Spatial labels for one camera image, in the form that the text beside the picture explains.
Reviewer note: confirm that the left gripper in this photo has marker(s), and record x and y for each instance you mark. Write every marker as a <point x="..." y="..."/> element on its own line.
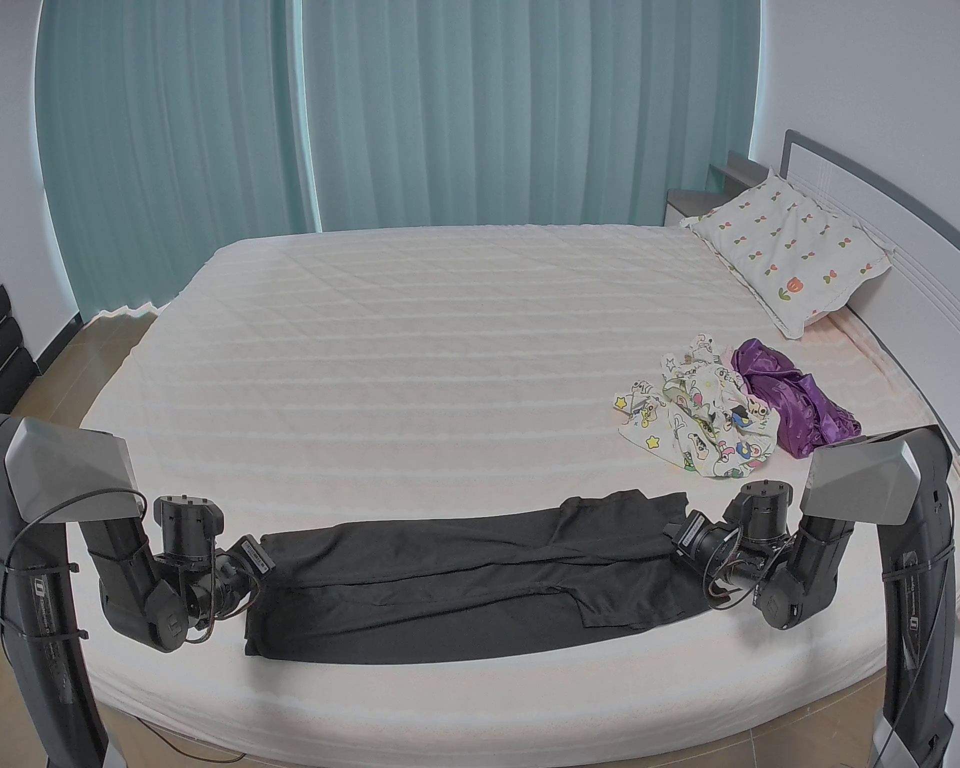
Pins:
<point x="247" y="564"/>

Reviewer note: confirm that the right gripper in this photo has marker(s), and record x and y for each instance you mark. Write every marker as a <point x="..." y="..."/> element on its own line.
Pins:
<point x="696" y="536"/>

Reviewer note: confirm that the black T-shirt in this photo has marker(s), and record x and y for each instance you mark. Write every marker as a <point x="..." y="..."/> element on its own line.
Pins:
<point x="450" y="585"/>

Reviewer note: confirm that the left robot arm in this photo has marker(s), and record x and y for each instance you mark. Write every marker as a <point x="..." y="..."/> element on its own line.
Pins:
<point x="67" y="472"/>

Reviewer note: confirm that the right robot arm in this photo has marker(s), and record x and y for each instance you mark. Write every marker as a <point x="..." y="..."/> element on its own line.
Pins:
<point x="862" y="480"/>

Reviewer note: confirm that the bed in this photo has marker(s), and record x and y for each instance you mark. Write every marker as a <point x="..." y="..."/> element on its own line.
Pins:
<point x="450" y="337"/>

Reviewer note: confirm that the white printed pyjama garment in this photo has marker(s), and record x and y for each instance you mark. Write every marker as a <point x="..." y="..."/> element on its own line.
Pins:
<point x="697" y="427"/>

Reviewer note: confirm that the purple satin garment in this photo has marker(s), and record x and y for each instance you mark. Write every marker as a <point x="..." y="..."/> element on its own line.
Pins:
<point x="795" y="405"/>

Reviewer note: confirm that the white printed pillow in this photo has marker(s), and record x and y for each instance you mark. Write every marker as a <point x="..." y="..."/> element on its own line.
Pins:
<point x="787" y="240"/>

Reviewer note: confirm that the grey bedside table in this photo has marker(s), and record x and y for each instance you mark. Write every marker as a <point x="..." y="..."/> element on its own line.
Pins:
<point x="690" y="202"/>

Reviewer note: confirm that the blue-green curtain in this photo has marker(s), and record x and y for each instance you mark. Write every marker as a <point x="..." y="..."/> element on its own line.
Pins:
<point x="525" y="112"/>
<point x="172" y="150"/>

